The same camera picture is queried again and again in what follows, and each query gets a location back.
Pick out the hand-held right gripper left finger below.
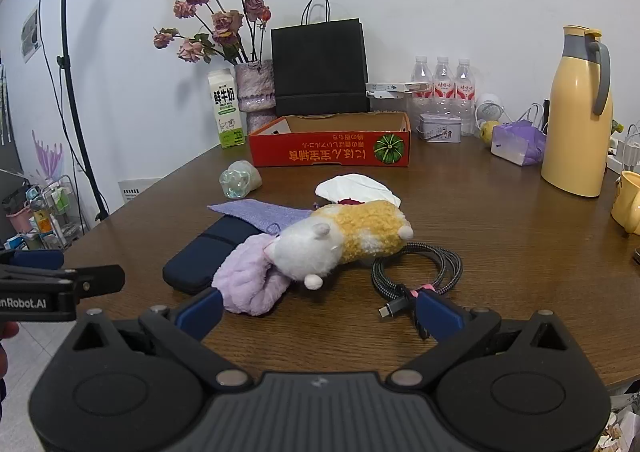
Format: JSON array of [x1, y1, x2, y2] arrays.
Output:
[[72, 288, 253, 393]]

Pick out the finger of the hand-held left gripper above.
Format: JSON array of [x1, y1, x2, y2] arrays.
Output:
[[0, 264, 126, 301], [0, 248, 66, 271]]

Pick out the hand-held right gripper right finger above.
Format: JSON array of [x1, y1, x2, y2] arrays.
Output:
[[390, 291, 568, 390]]

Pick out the black braided cable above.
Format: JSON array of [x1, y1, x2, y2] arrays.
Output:
[[371, 242, 464, 339]]

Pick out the lavender fluffy headband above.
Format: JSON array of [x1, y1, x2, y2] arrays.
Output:
[[211, 233, 292, 317]]

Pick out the navy zip case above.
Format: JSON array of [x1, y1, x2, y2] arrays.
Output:
[[162, 217, 262, 296]]

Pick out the purple knit pouch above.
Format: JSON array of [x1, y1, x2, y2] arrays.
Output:
[[207, 198, 314, 235]]

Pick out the hamster plush toy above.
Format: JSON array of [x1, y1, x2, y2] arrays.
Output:
[[264, 200, 415, 291]]

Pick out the iridescent plastic bag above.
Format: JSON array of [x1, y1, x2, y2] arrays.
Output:
[[219, 160, 264, 199]]

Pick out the white cloth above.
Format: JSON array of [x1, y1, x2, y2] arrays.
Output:
[[315, 173, 403, 208]]

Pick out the red cardboard box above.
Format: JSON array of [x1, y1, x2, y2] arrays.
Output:
[[248, 112, 412, 169]]

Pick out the person's left hand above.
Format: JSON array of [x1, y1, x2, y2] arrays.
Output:
[[0, 322, 20, 383]]

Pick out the metal storage cart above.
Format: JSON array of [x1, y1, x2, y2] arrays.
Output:
[[0, 174, 84, 253]]

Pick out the purple flower decoration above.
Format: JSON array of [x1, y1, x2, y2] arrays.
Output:
[[31, 129, 65, 183]]

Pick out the printed tin box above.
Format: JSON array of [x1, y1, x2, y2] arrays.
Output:
[[417, 112, 464, 145]]

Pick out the purple tissue pack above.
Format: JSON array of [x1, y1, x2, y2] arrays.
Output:
[[491, 120, 549, 167]]

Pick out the white green milk carton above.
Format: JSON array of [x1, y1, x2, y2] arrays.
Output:
[[207, 68, 247, 150]]

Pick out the white mini fan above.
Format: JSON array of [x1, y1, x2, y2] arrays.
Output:
[[475, 92, 504, 125]]

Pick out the clear plastic container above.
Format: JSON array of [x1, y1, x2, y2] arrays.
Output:
[[370, 97, 427, 114]]

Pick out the yellow mug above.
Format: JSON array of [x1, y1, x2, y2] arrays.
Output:
[[611, 171, 640, 235]]

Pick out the black studio light stand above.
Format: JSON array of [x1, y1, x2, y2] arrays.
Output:
[[10, 0, 109, 223]]

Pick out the yellow thermos jug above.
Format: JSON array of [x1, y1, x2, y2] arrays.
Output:
[[540, 25, 615, 198]]

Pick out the white flat carton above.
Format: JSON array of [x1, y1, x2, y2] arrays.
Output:
[[365, 81, 434, 99]]

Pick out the purple white ceramic vase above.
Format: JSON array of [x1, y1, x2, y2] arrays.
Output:
[[234, 59, 279, 135]]

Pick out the white power strip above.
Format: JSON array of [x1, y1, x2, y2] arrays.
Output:
[[606, 124, 640, 173]]

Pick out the black paper bag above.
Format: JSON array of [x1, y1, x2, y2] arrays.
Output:
[[271, 0, 372, 118]]

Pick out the dried pink roses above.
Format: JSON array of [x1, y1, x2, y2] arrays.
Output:
[[152, 0, 273, 65]]

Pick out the white cable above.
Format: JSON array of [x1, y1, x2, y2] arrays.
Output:
[[519, 102, 547, 133]]

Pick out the wall poster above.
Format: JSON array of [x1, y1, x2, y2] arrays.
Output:
[[20, 6, 41, 64]]

